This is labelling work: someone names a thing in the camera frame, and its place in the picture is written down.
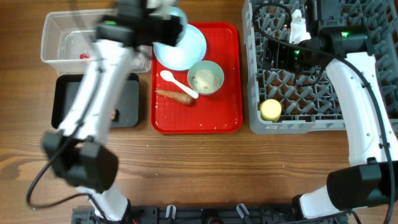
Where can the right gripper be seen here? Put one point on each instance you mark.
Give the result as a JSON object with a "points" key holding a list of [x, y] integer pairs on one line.
{"points": [[280, 50]]}

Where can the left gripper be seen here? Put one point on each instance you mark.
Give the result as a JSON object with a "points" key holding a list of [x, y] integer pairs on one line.
{"points": [[171, 25]]}

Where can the small light blue bowl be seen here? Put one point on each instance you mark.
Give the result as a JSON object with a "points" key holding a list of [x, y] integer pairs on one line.
{"points": [[182, 18]]}

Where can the yellow cup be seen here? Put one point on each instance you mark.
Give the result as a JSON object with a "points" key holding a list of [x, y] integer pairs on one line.
{"points": [[270, 110]]}

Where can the red snack wrapper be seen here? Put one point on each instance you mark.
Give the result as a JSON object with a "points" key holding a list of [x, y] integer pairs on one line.
{"points": [[84, 56]]}

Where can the green bowl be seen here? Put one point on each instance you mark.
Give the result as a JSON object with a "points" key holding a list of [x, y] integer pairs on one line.
{"points": [[209, 65]]}

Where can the cooked white rice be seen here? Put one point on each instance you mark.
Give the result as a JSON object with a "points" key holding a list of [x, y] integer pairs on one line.
{"points": [[206, 81]]}

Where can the orange carrot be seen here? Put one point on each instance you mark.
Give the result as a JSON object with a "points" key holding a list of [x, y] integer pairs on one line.
{"points": [[182, 98]]}

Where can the brown food scrap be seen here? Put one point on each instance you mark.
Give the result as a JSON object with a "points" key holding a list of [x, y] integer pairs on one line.
{"points": [[115, 115]]}

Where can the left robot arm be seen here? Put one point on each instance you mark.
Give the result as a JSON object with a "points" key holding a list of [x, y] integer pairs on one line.
{"points": [[76, 151]]}

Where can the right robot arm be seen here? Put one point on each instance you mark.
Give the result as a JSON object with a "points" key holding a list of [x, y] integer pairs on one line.
{"points": [[345, 53]]}

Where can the grey dishwasher rack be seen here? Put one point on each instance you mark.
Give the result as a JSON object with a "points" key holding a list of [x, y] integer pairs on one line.
{"points": [[308, 105]]}

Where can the black waste tray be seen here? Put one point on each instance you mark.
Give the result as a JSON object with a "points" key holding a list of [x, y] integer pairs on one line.
{"points": [[66, 89]]}

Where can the large light blue plate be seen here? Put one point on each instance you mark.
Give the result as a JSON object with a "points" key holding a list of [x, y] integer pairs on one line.
{"points": [[190, 50]]}

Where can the white plastic spoon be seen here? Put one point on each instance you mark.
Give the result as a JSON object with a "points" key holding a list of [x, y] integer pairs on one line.
{"points": [[168, 76]]}

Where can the clear plastic bin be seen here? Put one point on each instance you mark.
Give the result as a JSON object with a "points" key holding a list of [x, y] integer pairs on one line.
{"points": [[66, 36]]}

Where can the red serving tray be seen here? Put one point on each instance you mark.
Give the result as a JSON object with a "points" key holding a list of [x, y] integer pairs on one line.
{"points": [[221, 112]]}

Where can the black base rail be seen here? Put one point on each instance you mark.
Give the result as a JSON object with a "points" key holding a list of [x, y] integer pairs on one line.
{"points": [[240, 214]]}

